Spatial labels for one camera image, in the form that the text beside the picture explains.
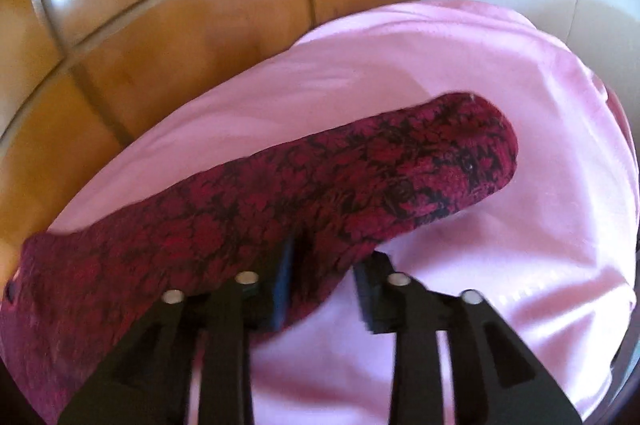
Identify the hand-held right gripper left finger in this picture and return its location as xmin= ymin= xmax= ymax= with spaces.
xmin=56 ymin=235 xmax=297 ymax=425

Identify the dark red floral garment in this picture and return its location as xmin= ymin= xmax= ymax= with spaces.
xmin=0 ymin=91 xmax=520 ymax=425

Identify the wooden panelled wardrobe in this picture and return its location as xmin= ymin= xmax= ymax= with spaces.
xmin=0 ymin=0 xmax=422 ymax=241

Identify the pink bed sheet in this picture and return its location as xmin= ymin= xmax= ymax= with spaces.
xmin=49 ymin=0 xmax=640 ymax=425

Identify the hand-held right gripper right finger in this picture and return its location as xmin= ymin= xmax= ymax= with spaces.
xmin=352 ymin=250 xmax=584 ymax=425

